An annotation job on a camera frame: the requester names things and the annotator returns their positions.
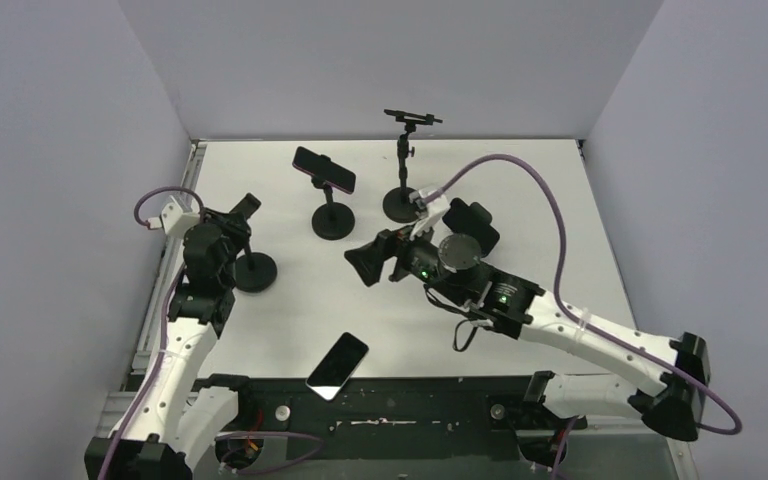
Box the black phone stand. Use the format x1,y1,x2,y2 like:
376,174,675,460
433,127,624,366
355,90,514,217
234,242,278,293
311,177,355,241

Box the magenta edged phone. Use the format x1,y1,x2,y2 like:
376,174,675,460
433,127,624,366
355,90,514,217
292,146,356,195

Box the silver black phone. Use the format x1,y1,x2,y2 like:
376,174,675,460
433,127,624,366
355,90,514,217
305,332,369,402

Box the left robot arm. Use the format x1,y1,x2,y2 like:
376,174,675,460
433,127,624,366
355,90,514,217
84,187,261,479

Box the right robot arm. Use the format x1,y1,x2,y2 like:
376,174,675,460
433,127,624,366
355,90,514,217
344,227,710,442

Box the tall empty phone stand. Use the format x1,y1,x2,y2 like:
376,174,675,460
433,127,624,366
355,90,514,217
382,109,443,223

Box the dark blue phone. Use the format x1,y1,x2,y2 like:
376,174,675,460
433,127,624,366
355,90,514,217
442,197,501,257

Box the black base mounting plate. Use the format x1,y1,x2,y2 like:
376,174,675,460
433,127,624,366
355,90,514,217
185,374,570,461

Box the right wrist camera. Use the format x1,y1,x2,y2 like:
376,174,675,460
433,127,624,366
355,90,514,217
409,186,450,240

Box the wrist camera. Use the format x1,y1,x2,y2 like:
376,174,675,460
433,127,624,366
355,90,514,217
409,186,450,240
147,194,201,239

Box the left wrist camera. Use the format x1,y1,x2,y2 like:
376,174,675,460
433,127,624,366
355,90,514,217
147,194,201,239

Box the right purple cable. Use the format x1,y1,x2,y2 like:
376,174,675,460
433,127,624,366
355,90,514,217
420,154,744,437

